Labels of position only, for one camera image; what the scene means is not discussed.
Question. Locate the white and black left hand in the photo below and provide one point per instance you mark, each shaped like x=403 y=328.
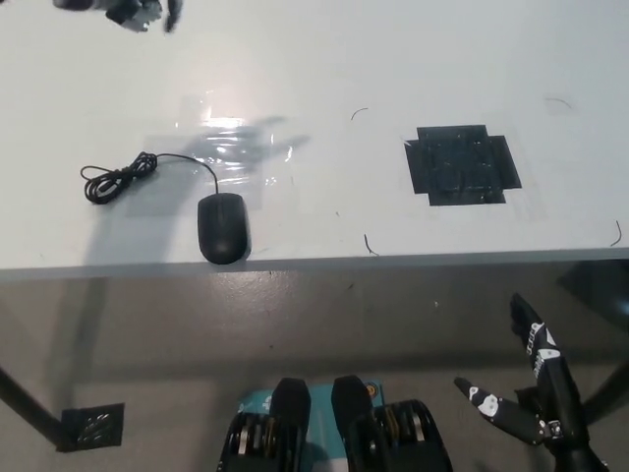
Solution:
x=128 y=12

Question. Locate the black and white right hand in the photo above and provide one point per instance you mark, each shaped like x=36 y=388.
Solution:
x=557 y=388

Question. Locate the black computer mouse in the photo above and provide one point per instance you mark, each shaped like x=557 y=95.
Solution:
x=224 y=228

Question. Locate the black table leg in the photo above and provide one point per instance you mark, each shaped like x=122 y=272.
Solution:
x=609 y=393
x=24 y=400

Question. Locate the transparent tape sheet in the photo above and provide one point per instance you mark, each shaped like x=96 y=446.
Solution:
x=245 y=147

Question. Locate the black tape patch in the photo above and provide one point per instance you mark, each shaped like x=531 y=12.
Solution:
x=462 y=167

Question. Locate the black table foot plate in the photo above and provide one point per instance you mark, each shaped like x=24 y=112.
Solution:
x=96 y=425

